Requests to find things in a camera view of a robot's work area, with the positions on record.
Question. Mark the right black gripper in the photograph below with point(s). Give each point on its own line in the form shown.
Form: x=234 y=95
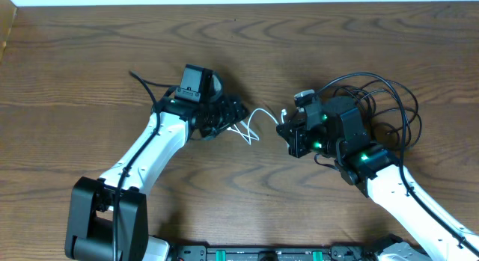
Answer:
x=296 y=140

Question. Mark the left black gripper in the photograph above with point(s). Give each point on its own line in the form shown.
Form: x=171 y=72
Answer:
x=235 y=112

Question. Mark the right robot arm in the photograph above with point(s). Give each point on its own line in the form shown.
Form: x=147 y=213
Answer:
x=335 y=129

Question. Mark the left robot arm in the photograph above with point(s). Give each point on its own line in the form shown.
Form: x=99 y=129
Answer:
x=108 y=215

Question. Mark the wooden board at left edge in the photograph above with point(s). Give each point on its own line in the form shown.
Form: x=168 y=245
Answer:
x=7 y=16

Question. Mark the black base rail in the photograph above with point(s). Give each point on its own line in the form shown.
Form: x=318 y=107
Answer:
x=390 y=248

